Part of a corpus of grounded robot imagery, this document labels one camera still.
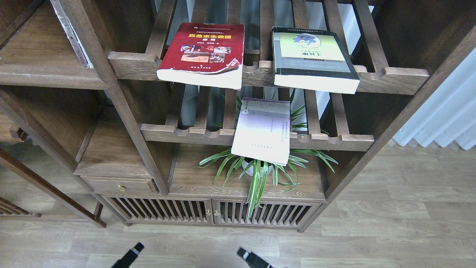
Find red cover book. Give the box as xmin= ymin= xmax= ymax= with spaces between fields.
xmin=157 ymin=23 xmax=245 ymax=90

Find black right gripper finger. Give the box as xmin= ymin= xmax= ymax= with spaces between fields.
xmin=237 ymin=248 xmax=273 ymax=268

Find worn white standing book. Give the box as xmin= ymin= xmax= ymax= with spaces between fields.
xmin=50 ymin=0 xmax=94 ymax=68

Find pale purple book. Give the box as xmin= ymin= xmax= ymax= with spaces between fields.
xmin=231 ymin=97 xmax=292 ymax=166

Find white plant pot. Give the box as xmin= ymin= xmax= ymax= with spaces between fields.
xmin=241 ymin=158 xmax=273 ymax=177

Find white curtain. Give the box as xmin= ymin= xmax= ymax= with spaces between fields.
xmin=393 ymin=50 xmax=476 ymax=150

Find wooden chair frame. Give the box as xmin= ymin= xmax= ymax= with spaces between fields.
xmin=0 ymin=112 xmax=107 ymax=228

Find green spider plant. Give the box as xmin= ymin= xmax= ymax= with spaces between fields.
xmin=198 ymin=93 xmax=337 ymax=219

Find green and black book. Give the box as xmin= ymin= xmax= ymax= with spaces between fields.
xmin=272 ymin=26 xmax=360 ymax=94

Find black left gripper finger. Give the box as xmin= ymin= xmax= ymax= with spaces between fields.
xmin=111 ymin=242 xmax=145 ymax=268

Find dark wooden bookshelf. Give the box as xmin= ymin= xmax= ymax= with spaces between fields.
xmin=1 ymin=0 xmax=475 ymax=232

